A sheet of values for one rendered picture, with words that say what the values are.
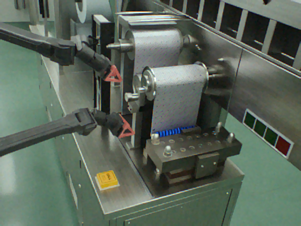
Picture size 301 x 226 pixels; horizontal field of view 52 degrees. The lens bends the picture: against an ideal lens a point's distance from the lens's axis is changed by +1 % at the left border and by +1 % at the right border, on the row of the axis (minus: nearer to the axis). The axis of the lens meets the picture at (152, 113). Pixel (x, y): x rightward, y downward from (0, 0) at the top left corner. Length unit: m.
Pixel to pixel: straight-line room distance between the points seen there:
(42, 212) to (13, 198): 0.27
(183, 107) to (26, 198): 1.59
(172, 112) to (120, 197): 0.43
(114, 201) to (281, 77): 0.77
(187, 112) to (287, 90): 0.47
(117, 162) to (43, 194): 1.26
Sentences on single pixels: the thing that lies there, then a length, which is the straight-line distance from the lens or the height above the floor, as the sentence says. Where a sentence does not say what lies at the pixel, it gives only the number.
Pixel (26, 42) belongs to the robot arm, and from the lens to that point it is 1.22.
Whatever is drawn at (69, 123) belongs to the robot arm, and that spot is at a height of 1.20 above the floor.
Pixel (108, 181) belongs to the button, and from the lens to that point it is 1.30.
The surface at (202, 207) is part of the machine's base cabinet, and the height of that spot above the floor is 0.76.
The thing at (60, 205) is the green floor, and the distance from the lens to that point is 2.50.
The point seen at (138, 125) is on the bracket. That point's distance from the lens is 1.44.
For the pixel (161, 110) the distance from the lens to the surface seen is 1.35.
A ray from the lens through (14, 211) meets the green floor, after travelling 2.54.
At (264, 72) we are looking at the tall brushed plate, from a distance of 1.24.
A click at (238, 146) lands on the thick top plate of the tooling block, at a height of 1.02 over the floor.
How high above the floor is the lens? 1.81
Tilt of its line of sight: 30 degrees down
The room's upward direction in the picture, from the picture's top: 6 degrees clockwise
